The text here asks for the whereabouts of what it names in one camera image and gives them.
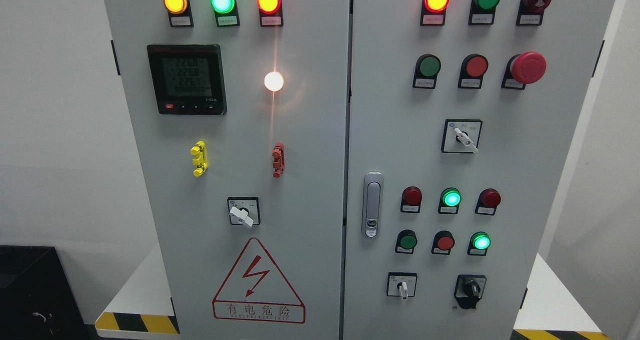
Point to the black rotary knob switch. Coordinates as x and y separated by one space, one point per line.
469 290

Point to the red terminal connector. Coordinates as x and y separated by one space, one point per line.
278 162

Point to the white lit indicator light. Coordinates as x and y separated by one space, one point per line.
273 81

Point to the dark red indicator left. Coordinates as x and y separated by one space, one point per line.
411 200

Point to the grey left cabinet door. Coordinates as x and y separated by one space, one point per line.
301 212

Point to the grey cabinet door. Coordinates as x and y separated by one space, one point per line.
397 130
301 212

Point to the green push button lower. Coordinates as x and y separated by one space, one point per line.
406 242

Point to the green push button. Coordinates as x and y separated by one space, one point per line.
406 242
426 71

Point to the yellow terminal connector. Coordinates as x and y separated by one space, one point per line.
199 158

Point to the green lit indicator middle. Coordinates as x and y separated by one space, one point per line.
450 200

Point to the green push button upper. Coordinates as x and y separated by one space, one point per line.
426 71

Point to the red electric hazard warning sticker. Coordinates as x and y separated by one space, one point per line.
255 289

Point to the red push button lower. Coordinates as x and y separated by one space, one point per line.
443 243

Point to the red push button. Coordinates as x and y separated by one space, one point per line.
443 243
473 68

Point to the black digital power meter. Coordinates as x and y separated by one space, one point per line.
188 79

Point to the grey right cabinet door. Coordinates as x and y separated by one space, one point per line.
397 130

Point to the red-orange indicator light left door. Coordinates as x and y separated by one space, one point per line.
270 13

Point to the green indicator lower right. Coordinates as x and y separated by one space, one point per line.
479 244

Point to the red push button upper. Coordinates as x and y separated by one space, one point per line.
473 68

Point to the green lit indicator light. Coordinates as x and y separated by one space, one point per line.
226 13

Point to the red lit indicator top right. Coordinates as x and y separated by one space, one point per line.
433 13

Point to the yellow indicator light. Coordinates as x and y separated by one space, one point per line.
179 13

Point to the red emergency stop mushroom button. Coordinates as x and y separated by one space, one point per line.
523 69

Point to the dark green indicator top right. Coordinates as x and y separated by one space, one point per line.
482 12

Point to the dark red buzzer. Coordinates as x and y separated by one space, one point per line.
531 12

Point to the white platform with hazard stripes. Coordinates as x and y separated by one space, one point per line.
142 309

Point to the black box lower left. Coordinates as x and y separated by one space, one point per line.
36 298

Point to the silver door lock handle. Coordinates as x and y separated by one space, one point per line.
371 204

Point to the white selector switch left door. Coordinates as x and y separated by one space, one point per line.
244 211

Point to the white selector switch upper right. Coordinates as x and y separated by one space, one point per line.
461 136

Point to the white selector switch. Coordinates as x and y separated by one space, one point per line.
461 136
401 284

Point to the white selector switch lower right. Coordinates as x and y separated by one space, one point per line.
401 284

